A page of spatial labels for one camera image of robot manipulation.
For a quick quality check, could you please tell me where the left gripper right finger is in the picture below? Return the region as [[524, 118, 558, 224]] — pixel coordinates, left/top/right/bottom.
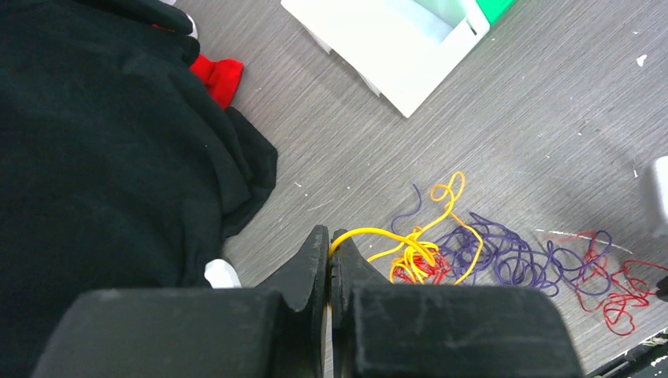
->
[[330, 240, 583, 377]]

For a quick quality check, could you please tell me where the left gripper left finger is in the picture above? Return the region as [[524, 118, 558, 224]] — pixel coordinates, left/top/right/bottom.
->
[[33, 225, 329, 377]]

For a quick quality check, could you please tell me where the coloured cable bundle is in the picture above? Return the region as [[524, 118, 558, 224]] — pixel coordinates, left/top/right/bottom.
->
[[388, 182, 668, 338]]

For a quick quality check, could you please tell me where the black t-shirt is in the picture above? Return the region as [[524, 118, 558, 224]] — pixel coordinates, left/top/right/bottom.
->
[[1, 1, 277, 377]]

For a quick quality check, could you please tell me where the red t-shirt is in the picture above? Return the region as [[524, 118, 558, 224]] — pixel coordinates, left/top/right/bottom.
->
[[151, 23, 245, 112]]

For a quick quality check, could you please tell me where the white plastic bin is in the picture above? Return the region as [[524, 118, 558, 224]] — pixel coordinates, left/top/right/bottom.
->
[[281, 1, 491, 117]]

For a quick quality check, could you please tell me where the green plastic bin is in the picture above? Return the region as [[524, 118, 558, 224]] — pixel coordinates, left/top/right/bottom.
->
[[476, 0, 515, 25]]

